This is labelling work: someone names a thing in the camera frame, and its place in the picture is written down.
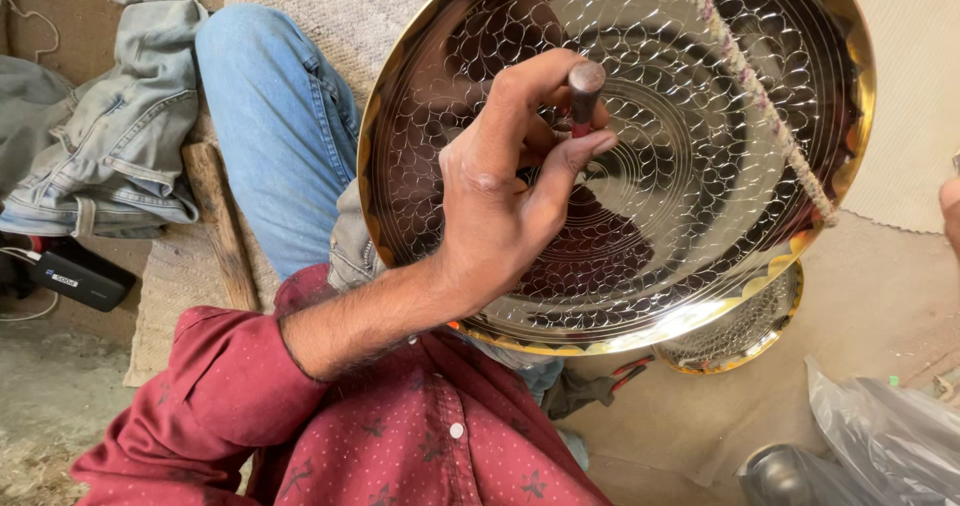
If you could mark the person's left hand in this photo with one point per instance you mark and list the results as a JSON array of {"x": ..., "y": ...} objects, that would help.
[{"x": 487, "y": 213}]

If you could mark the faded denim garment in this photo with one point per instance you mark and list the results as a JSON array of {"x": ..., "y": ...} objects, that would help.
[{"x": 120, "y": 130}]

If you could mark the person's red dotted shirt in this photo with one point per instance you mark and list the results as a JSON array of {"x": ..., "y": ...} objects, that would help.
[{"x": 375, "y": 446}]

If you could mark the beige woven mat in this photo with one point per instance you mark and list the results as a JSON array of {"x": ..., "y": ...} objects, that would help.
[{"x": 337, "y": 18}]

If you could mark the small engraved brass plate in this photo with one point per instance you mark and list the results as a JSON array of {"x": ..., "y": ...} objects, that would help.
[{"x": 735, "y": 333}]

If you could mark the white woven mat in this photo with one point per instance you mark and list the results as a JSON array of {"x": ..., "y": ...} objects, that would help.
[{"x": 907, "y": 93}]

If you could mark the black wrist thread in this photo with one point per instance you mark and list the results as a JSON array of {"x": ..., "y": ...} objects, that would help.
[{"x": 289, "y": 350}]

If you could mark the black power bank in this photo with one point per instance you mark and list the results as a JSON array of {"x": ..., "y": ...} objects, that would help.
[{"x": 82, "y": 281}]

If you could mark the clear plastic bag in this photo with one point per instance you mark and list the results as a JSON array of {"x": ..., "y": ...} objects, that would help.
[{"x": 892, "y": 431}]

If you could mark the grey cloth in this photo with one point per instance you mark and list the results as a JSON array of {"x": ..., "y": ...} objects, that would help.
[{"x": 30, "y": 108}]

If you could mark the dark metal pot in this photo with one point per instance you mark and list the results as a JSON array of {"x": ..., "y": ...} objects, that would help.
[{"x": 780, "y": 483}]

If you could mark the person's right hand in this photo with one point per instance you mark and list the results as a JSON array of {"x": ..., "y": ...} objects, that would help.
[{"x": 952, "y": 213}]

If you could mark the person's blue jeans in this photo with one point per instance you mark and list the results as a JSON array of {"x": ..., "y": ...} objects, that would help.
[{"x": 277, "y": 130}]

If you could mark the large engraved brass plate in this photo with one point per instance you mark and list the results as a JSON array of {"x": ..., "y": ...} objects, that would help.
[{"x": 675, "y": 213}]

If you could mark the dark metal engraving chisel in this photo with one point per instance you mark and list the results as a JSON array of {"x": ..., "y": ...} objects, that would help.
[{"x": 583, "y": 97}]

